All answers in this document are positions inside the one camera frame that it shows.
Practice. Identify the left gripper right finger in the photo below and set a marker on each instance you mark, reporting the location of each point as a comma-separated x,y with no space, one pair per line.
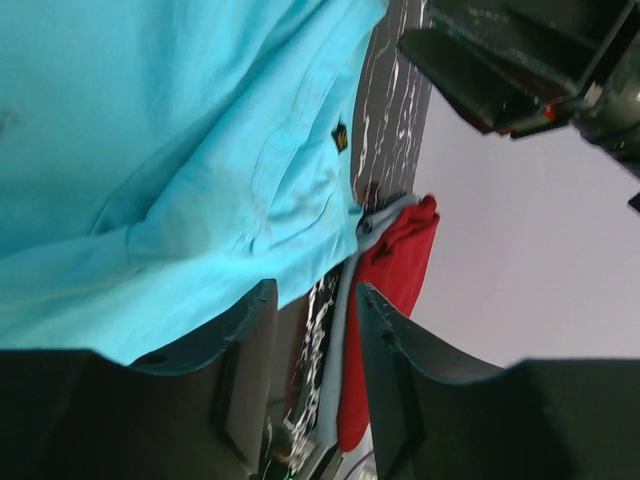
439,413

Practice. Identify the folded grey-blue shirt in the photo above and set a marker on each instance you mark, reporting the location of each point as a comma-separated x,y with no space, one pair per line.
340,320

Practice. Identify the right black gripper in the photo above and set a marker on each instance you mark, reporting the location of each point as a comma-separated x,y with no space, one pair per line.
587,46

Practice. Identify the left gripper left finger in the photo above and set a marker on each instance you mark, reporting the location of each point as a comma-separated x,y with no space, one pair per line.
193,409

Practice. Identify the black marble pattern mat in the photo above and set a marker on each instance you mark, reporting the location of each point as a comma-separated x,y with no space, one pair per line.
385,140

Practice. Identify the folded red shirt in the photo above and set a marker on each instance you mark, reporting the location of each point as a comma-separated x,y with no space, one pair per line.
394,250

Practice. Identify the cyan polo shirt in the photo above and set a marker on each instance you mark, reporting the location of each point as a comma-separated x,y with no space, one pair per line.
160,158

